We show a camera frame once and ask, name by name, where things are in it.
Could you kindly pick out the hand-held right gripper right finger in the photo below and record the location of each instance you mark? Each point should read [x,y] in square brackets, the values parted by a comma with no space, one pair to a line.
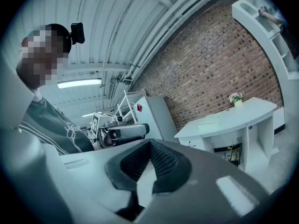
[205,195]

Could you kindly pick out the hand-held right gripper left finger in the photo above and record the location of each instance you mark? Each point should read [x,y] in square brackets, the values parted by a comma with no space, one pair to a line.
[77,185]

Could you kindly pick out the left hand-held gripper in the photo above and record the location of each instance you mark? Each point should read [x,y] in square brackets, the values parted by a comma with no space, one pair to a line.
[102,125]

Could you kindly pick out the light green plastic file box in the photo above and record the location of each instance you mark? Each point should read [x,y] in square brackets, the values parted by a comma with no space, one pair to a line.
[209,126]

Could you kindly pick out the another person's forearm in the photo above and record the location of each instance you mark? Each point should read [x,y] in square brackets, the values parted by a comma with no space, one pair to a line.
[275,18]

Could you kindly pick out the large grey cabinet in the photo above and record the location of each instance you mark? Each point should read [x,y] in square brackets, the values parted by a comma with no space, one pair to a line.
[156,115]

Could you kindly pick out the white metal rack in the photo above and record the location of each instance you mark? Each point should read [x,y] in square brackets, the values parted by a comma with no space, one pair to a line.
[127,106]

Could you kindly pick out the ceiling light tube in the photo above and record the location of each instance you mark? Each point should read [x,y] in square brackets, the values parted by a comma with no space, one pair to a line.
[79,83]
[87,115]

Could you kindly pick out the person's black printed shirt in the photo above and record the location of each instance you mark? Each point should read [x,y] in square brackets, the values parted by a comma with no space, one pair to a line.
[51,129]

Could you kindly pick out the white desk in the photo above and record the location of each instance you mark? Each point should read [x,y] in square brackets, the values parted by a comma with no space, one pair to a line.
[245,118]

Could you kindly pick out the white pot with pink flowers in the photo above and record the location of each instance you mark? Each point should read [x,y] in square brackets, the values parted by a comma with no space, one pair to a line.
[237,102]

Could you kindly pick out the white shelf unit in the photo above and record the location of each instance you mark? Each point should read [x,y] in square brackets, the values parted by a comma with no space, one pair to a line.
[268,43]

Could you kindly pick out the black head-worn camera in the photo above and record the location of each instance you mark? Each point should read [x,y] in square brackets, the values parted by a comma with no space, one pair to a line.
[77,32]

